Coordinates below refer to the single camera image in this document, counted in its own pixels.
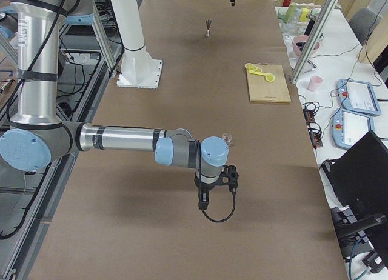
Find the steel double jigger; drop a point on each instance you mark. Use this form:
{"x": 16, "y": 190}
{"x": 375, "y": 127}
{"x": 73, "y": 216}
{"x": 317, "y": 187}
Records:
{"x": 208, "y": 24}

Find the clear glass measuring cup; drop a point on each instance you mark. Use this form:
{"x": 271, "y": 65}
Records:
{"x": 228, "y": 138}

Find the green plastic cup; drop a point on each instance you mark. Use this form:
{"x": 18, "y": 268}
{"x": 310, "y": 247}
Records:
{"x": 291, "y": 16}

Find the pink plastic cup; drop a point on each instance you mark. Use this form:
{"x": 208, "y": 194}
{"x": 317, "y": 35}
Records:
{"x": 314, "y": 83}

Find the lemon slice at board corner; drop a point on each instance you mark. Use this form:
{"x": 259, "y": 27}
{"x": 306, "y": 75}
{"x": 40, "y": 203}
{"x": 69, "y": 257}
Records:
{"x": 249, "y": 66}

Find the pink bowl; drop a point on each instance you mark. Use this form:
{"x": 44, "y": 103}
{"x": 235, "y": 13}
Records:
{"x": 299, "y": 43}

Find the lemon slice on knife end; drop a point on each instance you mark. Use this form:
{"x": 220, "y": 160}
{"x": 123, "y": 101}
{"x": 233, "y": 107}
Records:
{"x": 269, "y": 78}

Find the bamboo cutting board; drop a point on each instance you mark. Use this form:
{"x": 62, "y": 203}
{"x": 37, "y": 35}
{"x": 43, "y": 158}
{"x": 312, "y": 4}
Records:
{"x": 262, "y": 91}

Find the far blue teach pendant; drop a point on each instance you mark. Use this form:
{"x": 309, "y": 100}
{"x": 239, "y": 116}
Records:
{"x": 358, "y": 96}

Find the blue teach pendant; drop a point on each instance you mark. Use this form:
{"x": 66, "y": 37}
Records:
{"x": 358, "y": 96}
{"x": 348, "y": 127}

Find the black laptop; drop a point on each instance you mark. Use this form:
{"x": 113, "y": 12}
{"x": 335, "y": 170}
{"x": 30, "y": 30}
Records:
{"x": 359, "y": 177}

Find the near blue teach pendant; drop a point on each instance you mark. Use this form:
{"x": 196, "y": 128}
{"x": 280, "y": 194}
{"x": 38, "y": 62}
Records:
{"x": 348, "y": 127}

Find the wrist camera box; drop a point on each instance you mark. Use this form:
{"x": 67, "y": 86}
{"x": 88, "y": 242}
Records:
{"x": 228, "y": 176}

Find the aluminium frame post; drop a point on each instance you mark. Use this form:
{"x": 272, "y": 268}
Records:
{"x": 314, "y": 36}

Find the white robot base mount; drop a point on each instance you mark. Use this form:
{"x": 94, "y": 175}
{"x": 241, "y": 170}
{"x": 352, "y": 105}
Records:
{"x": 138, "y": 68}

